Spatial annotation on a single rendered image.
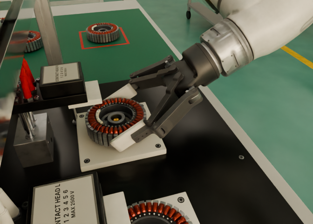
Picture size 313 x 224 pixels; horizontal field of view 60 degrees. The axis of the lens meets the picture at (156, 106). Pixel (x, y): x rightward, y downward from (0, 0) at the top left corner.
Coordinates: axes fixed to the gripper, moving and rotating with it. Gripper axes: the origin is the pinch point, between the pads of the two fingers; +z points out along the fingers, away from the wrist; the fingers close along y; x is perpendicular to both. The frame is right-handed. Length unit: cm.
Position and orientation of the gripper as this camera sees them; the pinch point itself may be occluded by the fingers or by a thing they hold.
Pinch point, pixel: (117, 119)
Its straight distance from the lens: 51.3
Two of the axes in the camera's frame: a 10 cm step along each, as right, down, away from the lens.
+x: 4.8, 6.1, 6.3
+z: -8.3, 5.5, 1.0
